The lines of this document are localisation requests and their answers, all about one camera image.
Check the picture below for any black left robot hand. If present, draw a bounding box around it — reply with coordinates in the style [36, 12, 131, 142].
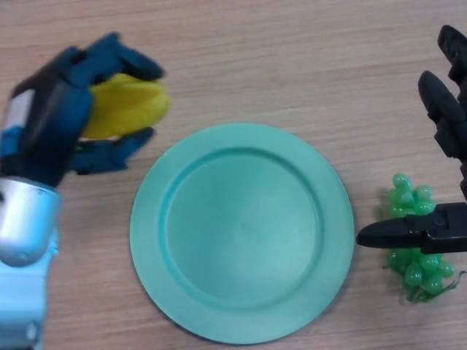
[0, 32, 165, 189]

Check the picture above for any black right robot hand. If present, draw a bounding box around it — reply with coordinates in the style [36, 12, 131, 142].
[355, 24, 467, 254]

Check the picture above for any yellow starfruit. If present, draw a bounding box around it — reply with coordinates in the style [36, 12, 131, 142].
[80, 72, 172, 141]

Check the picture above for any green round plate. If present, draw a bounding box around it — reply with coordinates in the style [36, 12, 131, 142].
[129, 122, 357, 346]

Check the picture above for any green grape bunch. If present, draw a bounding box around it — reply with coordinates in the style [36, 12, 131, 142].
[377, 173, 460, 304]

